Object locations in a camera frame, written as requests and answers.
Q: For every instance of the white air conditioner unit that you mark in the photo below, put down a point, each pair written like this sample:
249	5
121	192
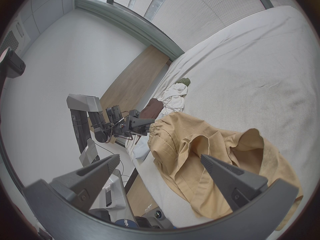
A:
15	37

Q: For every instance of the dark brown garment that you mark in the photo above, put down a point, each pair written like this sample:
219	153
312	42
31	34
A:
152	109

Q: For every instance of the blue-green curtain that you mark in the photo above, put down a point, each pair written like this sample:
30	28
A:
130	21

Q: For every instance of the tan shorts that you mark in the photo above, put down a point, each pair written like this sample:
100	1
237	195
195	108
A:
187	139

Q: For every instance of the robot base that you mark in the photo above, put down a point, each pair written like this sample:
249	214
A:
113	189

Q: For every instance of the bed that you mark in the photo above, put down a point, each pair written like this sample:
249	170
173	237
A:
237	71

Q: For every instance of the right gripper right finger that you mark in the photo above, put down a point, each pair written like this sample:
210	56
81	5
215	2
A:
232	184

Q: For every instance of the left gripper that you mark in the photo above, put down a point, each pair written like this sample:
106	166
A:
130	127

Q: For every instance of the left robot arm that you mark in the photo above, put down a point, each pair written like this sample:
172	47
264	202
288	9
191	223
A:
96	124

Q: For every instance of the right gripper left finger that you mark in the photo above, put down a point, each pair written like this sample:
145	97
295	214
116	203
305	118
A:
82	184

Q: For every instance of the olive green garment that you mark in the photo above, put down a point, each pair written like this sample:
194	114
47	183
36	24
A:
184	81

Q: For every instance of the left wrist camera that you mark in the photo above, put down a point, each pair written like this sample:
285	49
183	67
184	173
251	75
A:
134	113

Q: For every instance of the white garment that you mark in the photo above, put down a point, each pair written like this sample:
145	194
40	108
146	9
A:
175	96

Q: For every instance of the white curtain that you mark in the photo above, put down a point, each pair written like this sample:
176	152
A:
200	14

